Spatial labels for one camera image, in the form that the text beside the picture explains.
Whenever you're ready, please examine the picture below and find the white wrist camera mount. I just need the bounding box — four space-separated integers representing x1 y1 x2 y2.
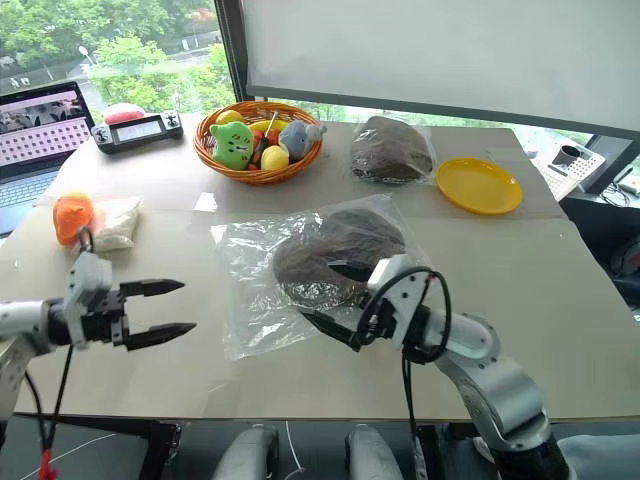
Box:
366 253 437 350
66 251 115 350

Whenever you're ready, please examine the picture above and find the screwdriver with black orange handle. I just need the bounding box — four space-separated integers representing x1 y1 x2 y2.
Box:
255 111 280 157

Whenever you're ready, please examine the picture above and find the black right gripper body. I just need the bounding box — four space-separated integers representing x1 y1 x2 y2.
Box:
351 294 402 352

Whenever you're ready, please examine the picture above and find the brown cap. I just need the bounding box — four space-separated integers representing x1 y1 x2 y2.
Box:
273 208 407 307
350 116 434 182

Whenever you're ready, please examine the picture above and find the white projection screen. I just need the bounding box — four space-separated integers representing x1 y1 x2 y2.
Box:
238 0 640 137

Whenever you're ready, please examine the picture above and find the black side desk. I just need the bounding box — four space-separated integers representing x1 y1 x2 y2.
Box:
558 133 640 321

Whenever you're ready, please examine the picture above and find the red rounded object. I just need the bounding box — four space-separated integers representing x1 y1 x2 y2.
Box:
102 101 147 125

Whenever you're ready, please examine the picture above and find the white pegboard organiser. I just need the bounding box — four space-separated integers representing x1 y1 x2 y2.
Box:
531 134 609 202

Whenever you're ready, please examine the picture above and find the yellow plastic plate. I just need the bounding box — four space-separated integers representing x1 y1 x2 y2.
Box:
435 156 525 217

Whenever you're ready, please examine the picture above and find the large clear plastic bag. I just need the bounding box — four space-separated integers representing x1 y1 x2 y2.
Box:
209 193 432 362

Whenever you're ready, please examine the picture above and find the black handheld controller with screen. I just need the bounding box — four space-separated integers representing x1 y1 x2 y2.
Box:
90 112 185 156

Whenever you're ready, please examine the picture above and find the yellow toy banana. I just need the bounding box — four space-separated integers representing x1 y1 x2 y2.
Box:
248 118 287 135

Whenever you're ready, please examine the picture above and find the small clear plastic bag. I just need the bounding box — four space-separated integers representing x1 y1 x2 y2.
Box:
348 114 440 188

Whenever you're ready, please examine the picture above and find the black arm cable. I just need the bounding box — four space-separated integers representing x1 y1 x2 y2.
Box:
22 226 97 466
356 268 454 480

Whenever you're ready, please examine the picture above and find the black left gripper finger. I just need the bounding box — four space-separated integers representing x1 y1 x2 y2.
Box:
118 278 187 302
121 322 198 353

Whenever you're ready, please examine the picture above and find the grey blue plush toy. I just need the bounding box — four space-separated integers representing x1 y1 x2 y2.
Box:
278 119 329 162

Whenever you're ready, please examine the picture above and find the white powder bag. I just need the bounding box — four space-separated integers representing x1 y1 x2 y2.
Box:
91 195 145 252

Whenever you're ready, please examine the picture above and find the open laptop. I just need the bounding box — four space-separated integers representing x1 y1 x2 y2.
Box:
0 80 97 237

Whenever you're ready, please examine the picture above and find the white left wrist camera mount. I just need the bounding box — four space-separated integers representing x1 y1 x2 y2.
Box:
66 251 115 350

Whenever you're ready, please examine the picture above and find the orange wicker basket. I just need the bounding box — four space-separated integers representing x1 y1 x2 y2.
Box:
193 100 324 187

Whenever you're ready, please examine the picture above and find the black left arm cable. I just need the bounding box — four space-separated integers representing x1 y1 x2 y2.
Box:
22 226 97 466

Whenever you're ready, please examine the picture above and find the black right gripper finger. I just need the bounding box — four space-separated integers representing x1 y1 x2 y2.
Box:
298 310 362 352
326 259 375 285

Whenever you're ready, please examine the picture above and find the black cup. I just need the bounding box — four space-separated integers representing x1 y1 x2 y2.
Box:
551 144 580 167

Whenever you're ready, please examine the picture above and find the dark window frame post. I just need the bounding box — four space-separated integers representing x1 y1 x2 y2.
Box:
213 0 252 104

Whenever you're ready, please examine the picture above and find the thin white floor cable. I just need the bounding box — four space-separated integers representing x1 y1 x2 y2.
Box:
284 419 307 480

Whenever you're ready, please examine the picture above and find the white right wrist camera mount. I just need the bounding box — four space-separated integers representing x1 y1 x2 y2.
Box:
366 253 437 350

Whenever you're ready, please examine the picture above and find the orange plush toy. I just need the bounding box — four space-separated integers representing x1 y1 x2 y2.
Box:
53 190 97 247

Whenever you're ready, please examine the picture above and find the grey blue cloth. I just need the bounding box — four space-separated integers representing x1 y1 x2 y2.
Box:
555 433 640 480

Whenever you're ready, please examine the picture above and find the black table frame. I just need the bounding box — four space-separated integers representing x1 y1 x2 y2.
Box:
14 412 184 480

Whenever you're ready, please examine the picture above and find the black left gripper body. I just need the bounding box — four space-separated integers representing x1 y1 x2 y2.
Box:
78 285 133 349

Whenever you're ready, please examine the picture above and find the yellow toy fruit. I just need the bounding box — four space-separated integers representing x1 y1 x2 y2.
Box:
260 143 291 172

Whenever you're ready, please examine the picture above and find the green plush toy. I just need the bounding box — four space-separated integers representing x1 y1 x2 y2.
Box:
209 121 255 170

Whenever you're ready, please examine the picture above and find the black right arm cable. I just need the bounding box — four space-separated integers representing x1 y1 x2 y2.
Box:
356 268 454 480

